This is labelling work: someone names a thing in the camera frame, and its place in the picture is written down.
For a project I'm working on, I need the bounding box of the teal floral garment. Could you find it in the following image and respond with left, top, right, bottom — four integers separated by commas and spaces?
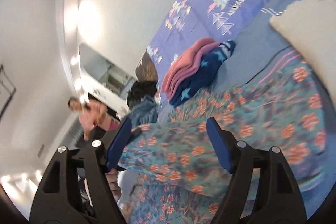
119, 63, 326, 223

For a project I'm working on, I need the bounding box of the blue denim clothing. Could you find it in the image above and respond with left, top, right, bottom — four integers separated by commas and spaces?
127, 96, 158, 128

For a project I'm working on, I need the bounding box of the black clothing pile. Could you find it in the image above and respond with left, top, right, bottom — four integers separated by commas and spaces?
126, 81, 157, 110

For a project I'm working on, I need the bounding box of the person in pink shirt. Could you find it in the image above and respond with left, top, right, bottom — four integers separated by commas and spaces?
68, 97, 120, 141

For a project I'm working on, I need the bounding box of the navy star-patterned cloth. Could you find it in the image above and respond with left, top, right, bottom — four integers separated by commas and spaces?
166, 40, 236, 107

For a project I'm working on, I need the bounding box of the brown patterned pillow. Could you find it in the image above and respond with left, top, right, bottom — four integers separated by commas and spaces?
135, 52, 158, 82

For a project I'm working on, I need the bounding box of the pink folded cloth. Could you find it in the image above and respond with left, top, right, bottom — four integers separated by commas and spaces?
161, 37, 220, 100

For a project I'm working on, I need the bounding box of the white folded cloth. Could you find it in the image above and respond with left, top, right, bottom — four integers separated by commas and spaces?
269, 0, 335, 102

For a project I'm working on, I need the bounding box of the wall mirror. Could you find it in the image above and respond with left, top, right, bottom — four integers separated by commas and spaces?
79, 43, 136, 100

